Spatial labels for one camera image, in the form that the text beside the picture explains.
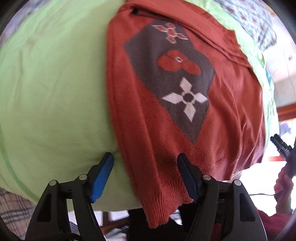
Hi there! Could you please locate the rust orange knit sweater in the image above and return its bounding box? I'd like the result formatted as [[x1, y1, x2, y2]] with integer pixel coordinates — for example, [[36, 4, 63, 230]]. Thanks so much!
[[106, 1, 265, 228]]

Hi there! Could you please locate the person's right hand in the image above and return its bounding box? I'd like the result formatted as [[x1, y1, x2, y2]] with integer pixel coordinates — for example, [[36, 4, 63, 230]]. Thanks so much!
[[274, 164, 293, 215]]

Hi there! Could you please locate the plaid blanket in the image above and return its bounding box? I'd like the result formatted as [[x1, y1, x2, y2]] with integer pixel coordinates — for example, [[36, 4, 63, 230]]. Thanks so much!
[[0, 188, 36, 240]]

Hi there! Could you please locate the light green bed sheet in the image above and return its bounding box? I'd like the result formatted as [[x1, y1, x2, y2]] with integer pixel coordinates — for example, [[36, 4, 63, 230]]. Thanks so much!
[[1, 1, 267, 211]]

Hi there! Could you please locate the red floral white quilt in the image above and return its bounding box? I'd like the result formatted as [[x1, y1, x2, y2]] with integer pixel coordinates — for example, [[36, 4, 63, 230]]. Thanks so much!
[[216, 0, 277, 51]]

